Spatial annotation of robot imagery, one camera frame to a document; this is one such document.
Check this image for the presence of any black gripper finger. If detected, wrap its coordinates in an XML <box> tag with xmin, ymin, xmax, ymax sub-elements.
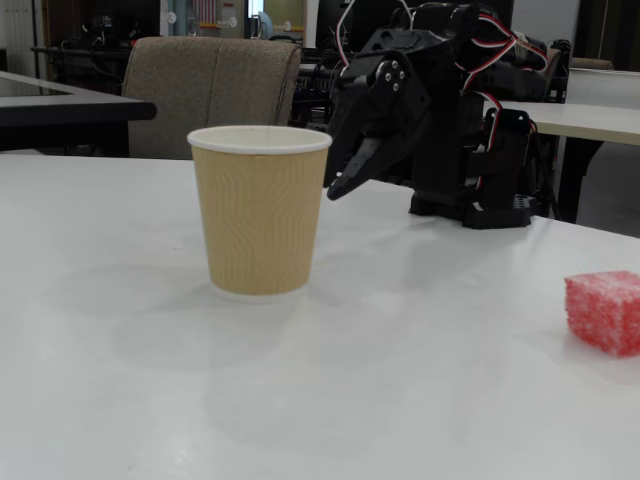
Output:
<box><xmin>326</xmin><ymin>53</ymin><xmax>432</xmax><ymax>202</ymax></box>
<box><xmin>323</xmin><ymin>69</ymin><xmax>372</xmax><ymax>190</ymax></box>

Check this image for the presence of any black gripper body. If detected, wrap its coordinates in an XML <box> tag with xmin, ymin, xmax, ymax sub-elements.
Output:
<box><xmin>339</xmin><ymin>3</ymin><xmax>480</xmax><ymax>102</ymax></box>

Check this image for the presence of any red foam cube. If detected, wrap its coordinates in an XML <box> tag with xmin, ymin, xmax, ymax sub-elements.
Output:
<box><xmin>563</xmin><ymin>269</ymin><xmax>640</xmax><ymax>359</ymax></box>

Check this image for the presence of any tan paper cup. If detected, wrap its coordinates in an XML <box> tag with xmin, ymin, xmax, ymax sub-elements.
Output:
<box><xmin>186</xmin><ymin>124</ymin><xmax>334</xmax><ymax>305</ymax></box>

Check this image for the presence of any green notice board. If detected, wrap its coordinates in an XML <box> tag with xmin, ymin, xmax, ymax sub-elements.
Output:
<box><xmin>262</xmin><ymin>0</ymin><xmax>306</xmax><ymax>35</ymax></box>

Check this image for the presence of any light blue round object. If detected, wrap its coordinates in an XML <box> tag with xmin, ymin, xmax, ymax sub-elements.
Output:
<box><xmin>251</xmin><ymin>10</ymin><xmax>276</xmax><ymax>40</ymax></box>

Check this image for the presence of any brown fabric chair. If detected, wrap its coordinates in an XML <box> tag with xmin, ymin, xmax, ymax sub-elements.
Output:
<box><xmin>122</xmin><ymin>35</ymin><xmax>304</xmax><ymax>160</ymax></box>

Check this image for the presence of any white desk panel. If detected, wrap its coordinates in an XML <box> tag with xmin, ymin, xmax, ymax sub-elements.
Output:
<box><xmin>567</xmin><ymin>66</ymin><xmax>640</xmax><ymax>105</ymax></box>

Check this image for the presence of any black-edged table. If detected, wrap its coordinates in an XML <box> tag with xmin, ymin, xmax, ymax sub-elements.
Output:
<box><xmin>0</xmin><ymin>69</ymin><xmax>158</xmax><ymax>156</ymax></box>

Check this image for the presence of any black cluttered workbench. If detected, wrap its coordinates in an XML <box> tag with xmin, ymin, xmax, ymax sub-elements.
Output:
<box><xmin>29</xmin><ymin>8</ymin><xmax>139</xmax><ymax>96</ymax></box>

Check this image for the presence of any gripper servo cable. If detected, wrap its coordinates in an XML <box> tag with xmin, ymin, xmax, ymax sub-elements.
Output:
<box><xmin>334</xmin><ymin>0</ymin><xmax>417</xmax><ymax>69</ymax></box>

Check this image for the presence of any looped wrist servo cable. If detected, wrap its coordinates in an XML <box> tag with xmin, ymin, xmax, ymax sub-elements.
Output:
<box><xmin>459</xmin><ymin>12</ymin><xmax>529</xmax><ymax>94</ymax></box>

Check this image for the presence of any shoulder servo cable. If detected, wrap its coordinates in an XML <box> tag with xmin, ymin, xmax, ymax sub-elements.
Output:
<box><xmin>476</xmin><ymin>91</ymin><xmax>503</xmax><ymax>193</ymax></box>

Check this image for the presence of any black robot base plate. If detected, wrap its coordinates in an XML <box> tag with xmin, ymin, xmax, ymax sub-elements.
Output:
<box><xmin>408</xmin><ymin>185</ymin><xmax>543</xmax><ymax>231</ymax></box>

